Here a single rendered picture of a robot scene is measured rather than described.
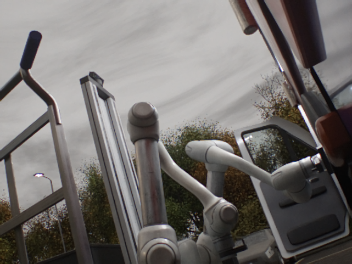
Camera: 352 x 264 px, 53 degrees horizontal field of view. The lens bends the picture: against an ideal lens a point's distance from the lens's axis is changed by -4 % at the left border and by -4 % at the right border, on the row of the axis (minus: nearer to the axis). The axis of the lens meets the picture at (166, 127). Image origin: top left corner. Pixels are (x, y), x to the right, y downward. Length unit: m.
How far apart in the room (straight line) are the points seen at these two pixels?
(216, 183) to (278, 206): 2.56
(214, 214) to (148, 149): 0.38
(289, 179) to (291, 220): 2.95
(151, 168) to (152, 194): 0.11
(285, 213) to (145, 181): 3.29
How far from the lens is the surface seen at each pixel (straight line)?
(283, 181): 1.71
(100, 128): 2.00
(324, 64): 0.21
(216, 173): 2.14
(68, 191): 0.96
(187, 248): 2.07
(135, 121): 1.56
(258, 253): 10.55
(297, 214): 4.67
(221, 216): 1.48
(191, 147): 2.03
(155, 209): 1.47
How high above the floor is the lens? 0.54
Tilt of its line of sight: 23 degrees up
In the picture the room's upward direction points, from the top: 19 degrees counter-clockwise
